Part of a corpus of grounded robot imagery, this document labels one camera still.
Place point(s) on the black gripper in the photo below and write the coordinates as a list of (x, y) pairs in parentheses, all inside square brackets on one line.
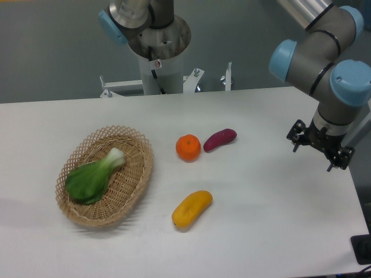
[(323, 137)]

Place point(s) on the green bok choy vegetable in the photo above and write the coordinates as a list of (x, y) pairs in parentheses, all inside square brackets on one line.
[(87, 183)]

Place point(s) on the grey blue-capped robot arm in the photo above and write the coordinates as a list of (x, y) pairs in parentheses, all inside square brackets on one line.
[(341, 88)]

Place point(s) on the woven wicker basket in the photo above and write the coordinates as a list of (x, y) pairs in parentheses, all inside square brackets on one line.
[(126, 184)]

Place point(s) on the purple sweet potato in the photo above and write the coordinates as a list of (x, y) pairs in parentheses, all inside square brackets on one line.
[(220, 138)]

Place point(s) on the black device at table edge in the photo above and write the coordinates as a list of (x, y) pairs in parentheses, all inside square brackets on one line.
[(361, 248)]

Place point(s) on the orange tangerine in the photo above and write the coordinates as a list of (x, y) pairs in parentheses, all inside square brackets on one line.
[(188, 148)]

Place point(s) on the yellow mango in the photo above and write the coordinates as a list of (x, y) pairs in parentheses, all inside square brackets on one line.
[(190, 209)]

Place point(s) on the white metal base frame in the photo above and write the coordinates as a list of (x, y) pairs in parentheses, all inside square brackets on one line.
[(190, 84)]

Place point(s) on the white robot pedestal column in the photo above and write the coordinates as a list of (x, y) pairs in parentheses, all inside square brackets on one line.
[(160, 53)]

